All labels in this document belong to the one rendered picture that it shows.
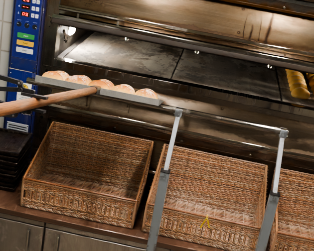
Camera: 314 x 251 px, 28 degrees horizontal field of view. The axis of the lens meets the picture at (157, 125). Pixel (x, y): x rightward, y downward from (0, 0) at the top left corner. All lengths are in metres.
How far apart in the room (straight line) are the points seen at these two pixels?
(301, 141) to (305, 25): 0.59
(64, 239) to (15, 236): 0.24
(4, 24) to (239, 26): 1.20
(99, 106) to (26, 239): 0.78
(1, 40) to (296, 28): 1.50
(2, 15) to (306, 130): 1.66
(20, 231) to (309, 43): 1.65
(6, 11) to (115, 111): 0.76
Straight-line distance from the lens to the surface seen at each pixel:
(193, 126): 3.24
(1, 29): 3.35
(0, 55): 3.38
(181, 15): 3.12
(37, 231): 3.05
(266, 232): 2.81
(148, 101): 2.69
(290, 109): 3.22
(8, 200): 3.10
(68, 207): 3.00
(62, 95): 2.00
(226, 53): 2.99
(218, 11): 3.12
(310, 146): 3.29
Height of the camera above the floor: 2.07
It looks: 20 degrees down
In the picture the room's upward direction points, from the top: 10 degrees clockwise
